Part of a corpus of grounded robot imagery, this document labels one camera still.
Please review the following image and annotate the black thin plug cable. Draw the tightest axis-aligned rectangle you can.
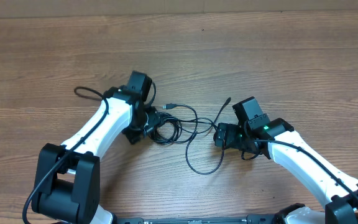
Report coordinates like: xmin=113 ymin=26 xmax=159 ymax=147
xmin=178 ymin=96 xmax=232 ymax=175

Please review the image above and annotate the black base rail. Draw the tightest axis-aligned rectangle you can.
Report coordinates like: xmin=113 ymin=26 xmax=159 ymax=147
xmin=112 ymin=214 xmax=275 ymax=224

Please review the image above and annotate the cardboard back wall panel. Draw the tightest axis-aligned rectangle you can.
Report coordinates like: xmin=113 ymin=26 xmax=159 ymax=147
xmin=0 ymin=0 xmax=358 ymax=19

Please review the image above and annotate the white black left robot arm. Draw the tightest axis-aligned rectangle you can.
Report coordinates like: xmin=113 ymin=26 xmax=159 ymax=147
xmin=22 ymin=71 xmax=159 ymax=223

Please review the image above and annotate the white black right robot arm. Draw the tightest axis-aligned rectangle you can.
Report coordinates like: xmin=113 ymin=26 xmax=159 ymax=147
xmin=214 ymin=97 xmax=358 ymax=223

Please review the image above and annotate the black USB-A cable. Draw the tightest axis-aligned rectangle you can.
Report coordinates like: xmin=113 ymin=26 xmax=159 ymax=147
xmin=147 ymin=103 xmax=199 ymax=146

